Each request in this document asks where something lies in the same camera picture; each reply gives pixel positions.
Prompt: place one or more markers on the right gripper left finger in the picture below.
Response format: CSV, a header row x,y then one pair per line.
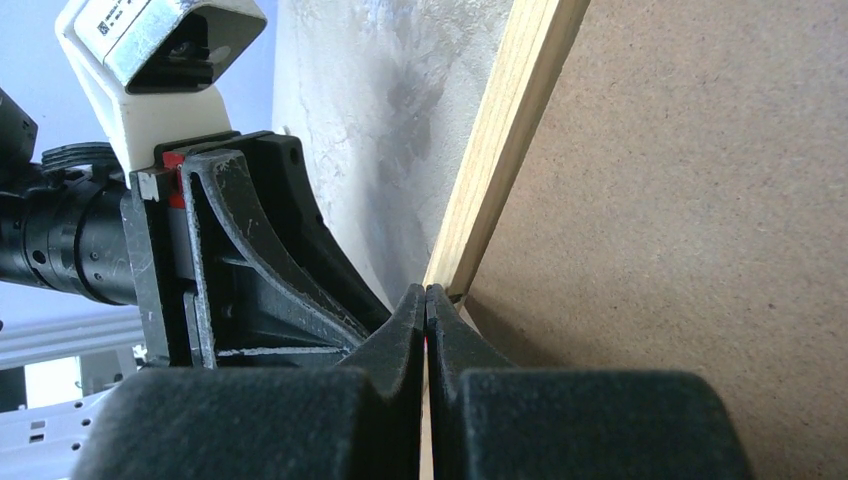
x,y
358,419

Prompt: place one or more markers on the brown backing board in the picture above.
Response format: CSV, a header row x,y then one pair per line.
x,y
684,205

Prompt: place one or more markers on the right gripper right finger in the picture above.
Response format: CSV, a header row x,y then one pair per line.
x,y
494,420

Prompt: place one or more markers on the wooden picture frame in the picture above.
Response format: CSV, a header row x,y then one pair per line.
x,y
536,41

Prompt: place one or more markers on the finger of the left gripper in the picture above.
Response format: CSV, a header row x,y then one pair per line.
x,y
283,187

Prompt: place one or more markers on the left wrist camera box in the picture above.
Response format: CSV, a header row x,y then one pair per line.
x,y
149,67

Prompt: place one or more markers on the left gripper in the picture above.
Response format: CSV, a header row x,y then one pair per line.
x,y
72,223

